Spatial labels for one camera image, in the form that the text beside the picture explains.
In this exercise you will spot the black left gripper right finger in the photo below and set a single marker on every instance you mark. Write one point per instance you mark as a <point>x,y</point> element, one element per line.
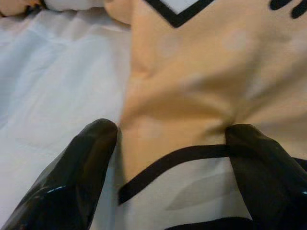
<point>268,182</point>

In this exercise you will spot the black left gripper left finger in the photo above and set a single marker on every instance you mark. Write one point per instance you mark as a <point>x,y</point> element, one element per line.
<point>72,179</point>

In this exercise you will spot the yellow egg print blanket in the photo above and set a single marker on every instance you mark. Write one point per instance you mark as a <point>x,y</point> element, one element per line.
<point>196,83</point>

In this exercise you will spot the white quilted mattress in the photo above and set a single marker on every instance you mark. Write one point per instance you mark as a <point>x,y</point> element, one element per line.
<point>48,83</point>

